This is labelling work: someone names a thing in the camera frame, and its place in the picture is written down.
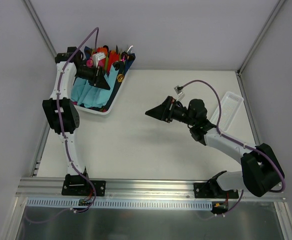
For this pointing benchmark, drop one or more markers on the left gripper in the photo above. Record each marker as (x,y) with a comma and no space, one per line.
(96,76)

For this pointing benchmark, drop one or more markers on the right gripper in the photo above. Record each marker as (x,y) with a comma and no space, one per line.
(168,109)

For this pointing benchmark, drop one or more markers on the small white utensil tray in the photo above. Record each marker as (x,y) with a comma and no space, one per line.
(230,105)

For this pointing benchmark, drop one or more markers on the teal paper napkin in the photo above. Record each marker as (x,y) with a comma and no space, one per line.
(111,77)

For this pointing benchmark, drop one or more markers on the black spoon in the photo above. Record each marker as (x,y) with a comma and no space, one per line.
(119,66)

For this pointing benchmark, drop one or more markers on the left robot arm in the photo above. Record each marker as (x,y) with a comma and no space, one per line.
(64,119)

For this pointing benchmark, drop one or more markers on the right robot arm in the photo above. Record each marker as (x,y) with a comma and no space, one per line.
(260,170)

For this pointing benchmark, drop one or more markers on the teal rolled napkin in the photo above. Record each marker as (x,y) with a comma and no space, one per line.
(91,97)
(77,90)
(103,97)
(83,98)

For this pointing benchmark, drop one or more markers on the pink rolled napkin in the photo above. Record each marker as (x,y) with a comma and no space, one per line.
(91,62)

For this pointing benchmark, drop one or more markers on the red rolled napkin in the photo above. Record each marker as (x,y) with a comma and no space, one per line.
(112,58)

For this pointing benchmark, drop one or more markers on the orange rolled napkin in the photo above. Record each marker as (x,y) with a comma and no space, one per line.
(104,50)

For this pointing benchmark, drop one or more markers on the dark navy rolled napkin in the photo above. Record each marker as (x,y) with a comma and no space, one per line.
(119,80)

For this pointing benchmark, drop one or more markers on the large white basket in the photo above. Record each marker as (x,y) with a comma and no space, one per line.
(95,110)

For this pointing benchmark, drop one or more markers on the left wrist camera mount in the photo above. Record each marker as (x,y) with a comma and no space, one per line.
(101,55)

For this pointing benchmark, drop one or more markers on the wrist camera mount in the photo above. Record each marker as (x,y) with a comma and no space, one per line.
(101,55)
(179,91)

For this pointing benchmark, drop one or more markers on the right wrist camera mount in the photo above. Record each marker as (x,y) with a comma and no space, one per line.
(179,91)

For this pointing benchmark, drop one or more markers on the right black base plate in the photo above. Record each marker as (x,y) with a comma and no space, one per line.
(207,190)

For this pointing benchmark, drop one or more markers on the aluminium mounting rail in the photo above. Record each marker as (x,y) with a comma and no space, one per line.
(128,189)

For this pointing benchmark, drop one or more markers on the white slotted cable duct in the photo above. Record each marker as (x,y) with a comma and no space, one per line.
(136,204)

